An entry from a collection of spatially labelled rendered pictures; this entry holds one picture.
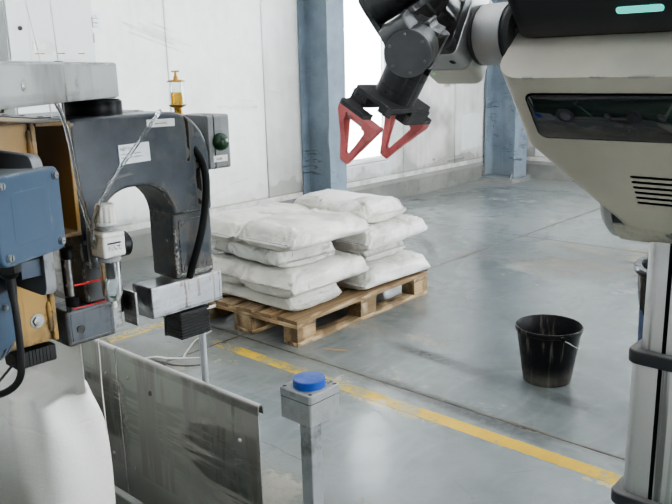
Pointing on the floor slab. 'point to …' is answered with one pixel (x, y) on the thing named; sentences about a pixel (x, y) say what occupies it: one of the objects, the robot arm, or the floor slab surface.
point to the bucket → (548, 348)
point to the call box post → (312, 464)
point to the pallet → (246, 309)
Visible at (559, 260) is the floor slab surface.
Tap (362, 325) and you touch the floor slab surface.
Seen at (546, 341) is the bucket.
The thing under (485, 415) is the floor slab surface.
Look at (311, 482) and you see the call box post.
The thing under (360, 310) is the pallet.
